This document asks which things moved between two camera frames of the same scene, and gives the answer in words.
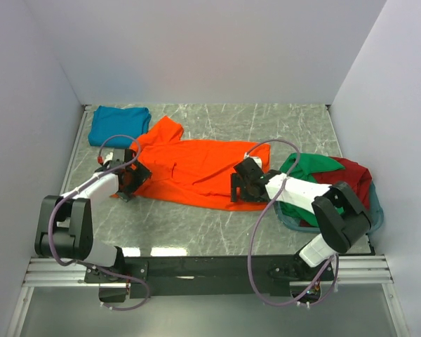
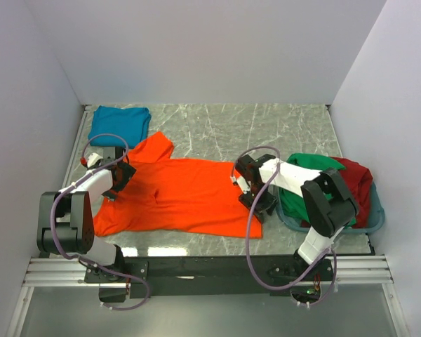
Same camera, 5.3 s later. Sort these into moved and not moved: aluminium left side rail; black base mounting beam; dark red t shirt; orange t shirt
Moved: orange t shirt
Not moved: black base mounting beam; aluminium left side rail; dark red t shirt
